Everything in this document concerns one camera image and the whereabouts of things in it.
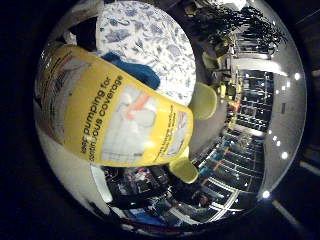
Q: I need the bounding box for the dark blue cloth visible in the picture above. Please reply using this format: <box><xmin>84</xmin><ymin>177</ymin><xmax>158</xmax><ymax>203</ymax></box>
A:
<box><xmin>100</xmin><ymin>51</ymin><xmax>161</xmax><ymax>91</ymax></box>

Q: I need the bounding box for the white spray bottle yellow label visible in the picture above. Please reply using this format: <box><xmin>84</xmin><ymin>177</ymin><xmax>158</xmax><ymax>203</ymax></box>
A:
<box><xmin>34</xmin><ymin>44</ymin><xmax>195</xmax><ymax>168</ymax></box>

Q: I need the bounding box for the yellow-green chair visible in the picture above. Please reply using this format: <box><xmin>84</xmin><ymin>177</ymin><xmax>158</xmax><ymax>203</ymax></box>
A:
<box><xmin>189</xmin><ymin>81</ymin><xmax>219</xmax><ymax>121</ymax></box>
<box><xmin>168</xmin><ymin>146</ymin><xmax>200</xmax><ymax>185</ymax></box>

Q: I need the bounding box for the blue floral white tablecloth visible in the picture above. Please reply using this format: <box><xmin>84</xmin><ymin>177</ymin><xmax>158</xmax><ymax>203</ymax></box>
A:
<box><xmin>95</xmin><ymin>0</ymin><xmax>198</xmax><ymax>107</ymax></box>

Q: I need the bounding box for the cluttered black desk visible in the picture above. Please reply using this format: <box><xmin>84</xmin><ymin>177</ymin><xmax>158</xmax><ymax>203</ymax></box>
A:
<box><xmin>102</xmin><ymin>165</ymin><xmax>188</xmax><ymax>209</ymax></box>

